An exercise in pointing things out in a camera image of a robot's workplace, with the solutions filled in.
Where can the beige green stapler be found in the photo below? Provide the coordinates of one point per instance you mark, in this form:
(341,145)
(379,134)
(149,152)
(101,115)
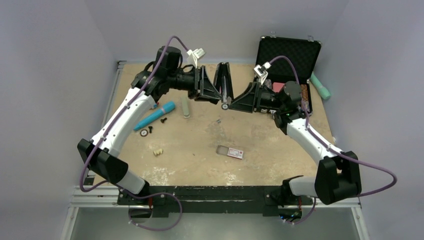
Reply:
(185,107)

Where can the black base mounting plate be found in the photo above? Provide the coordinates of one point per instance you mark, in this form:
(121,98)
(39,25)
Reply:
(267,200)

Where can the red white staple box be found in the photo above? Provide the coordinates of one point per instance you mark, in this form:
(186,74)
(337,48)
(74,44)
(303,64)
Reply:
(229,152)

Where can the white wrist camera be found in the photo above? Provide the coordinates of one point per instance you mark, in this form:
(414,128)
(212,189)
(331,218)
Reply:
(193,56)
(261,72)

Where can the teal cylindrical handle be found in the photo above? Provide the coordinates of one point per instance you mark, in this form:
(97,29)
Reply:
(322,91)

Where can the blue cylindrical bottle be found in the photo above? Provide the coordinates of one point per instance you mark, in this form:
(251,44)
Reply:
(159,112)

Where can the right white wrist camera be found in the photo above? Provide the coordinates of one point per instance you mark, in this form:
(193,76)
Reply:
(261,72)

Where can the cream chess knight piece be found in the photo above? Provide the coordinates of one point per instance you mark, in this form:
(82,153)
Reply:
(158,152)

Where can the black stapler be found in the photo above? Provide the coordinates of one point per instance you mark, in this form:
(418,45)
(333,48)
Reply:
(223,82)

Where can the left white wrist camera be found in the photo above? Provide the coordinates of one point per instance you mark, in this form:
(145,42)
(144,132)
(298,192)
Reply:
(193,56)

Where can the pink card deck box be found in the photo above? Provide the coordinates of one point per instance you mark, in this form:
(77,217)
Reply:
(277,86)

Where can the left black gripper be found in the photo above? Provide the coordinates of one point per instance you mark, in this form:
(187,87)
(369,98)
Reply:
(209,92)

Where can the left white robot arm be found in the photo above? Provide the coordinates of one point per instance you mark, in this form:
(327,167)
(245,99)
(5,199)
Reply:
(100,153)

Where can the black poker chip case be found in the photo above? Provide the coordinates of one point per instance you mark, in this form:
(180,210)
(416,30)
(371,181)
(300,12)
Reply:
(292,61)

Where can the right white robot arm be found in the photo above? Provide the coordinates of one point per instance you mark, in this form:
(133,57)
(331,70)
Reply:
(338,175)

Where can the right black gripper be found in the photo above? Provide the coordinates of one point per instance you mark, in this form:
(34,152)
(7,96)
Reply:
(246,103)

